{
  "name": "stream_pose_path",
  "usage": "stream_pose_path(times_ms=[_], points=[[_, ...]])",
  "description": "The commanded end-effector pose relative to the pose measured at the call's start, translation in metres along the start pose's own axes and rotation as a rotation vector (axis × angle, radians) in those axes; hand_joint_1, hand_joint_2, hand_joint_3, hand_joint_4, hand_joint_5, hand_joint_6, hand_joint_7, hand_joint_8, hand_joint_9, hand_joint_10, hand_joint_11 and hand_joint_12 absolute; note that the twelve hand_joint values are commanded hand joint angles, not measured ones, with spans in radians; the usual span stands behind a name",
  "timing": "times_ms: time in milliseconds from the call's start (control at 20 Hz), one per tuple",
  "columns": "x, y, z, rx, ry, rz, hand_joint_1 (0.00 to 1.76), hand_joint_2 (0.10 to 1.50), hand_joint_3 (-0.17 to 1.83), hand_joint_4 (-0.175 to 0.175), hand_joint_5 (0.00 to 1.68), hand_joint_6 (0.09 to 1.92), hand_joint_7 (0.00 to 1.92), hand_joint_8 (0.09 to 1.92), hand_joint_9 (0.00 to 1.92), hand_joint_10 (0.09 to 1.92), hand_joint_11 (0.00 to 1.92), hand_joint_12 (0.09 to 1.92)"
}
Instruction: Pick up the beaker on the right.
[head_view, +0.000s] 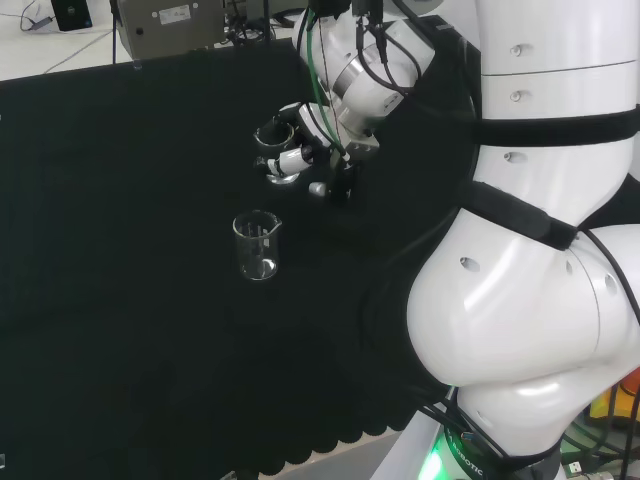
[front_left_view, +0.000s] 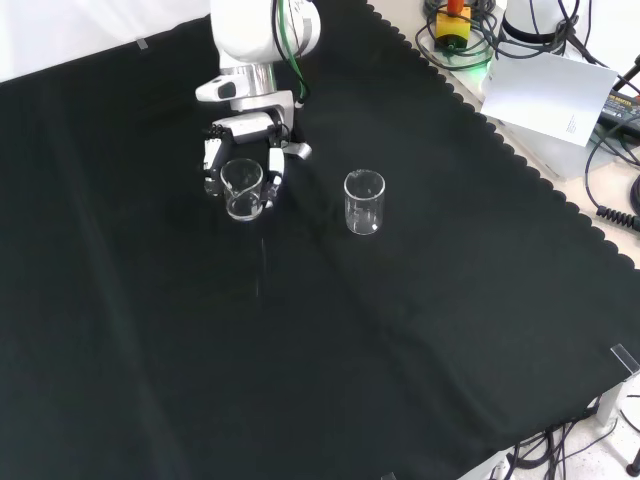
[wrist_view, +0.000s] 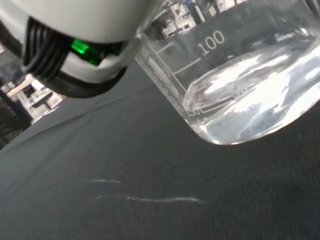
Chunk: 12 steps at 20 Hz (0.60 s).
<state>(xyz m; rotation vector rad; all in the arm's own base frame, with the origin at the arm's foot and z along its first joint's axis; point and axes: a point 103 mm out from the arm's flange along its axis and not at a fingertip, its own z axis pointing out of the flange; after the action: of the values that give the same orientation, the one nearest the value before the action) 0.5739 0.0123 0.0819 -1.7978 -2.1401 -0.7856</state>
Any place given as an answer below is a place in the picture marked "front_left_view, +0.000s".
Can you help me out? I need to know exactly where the black power adapter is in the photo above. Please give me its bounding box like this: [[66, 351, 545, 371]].
[[598, 84, 640, 132]]

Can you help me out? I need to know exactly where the clear glass beaker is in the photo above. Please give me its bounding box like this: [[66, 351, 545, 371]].
[[219, 158, 264, 222], [343, 169, 387, 236]]

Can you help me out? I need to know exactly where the white table bracket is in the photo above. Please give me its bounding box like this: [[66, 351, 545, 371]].
[[596, 375, 640, 427]]

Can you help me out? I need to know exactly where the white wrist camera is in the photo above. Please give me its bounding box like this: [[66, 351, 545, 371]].
[[194, 73, 239, 104]]

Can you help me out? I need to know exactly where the yellow stop button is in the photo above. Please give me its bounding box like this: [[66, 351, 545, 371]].
[[435, 0, 472, 53]]

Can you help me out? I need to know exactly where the black bench cloth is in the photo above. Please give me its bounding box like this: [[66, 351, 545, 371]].
[[0, 0, 640, 480]]

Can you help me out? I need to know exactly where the grey metal base plate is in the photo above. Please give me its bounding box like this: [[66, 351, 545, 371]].
[[449, 62, 604, 180]]

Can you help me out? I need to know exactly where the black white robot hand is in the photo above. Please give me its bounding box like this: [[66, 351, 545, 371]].
[[201, 103, 314, 211]]

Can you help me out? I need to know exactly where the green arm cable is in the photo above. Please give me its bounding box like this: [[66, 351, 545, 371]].
[[272, 0, 308, 109]]

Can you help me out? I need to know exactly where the black cable bundle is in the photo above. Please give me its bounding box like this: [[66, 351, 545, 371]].
[[504, 394, 640, 480]]

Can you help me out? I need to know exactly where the black coiled cable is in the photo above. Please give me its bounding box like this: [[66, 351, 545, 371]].
[[595, 205, 640, 229]]

